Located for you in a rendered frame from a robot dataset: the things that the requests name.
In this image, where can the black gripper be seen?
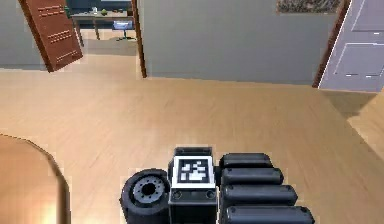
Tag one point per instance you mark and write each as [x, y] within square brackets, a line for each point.
[146, 195]

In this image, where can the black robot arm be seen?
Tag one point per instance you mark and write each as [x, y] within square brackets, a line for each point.
[253, 193]

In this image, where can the brown round table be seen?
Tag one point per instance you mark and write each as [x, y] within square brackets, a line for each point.
[28, 183]

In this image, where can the blue seat chair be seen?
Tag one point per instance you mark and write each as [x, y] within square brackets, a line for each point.
[123, 26]

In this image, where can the dark wooden desk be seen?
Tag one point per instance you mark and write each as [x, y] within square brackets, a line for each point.
[100, 18]

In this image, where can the brown room door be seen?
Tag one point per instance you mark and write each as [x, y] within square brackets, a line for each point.
[55, 33]

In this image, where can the green round object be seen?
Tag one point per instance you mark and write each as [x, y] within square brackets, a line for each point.
[104, 12]

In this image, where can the white small object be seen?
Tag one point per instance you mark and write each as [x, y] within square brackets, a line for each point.
[95, 10]

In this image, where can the grey panelled room door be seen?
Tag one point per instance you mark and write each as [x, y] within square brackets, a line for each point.
[358, 46]

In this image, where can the framed wall picture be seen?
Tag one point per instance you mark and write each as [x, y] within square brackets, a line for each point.
[308, 6]

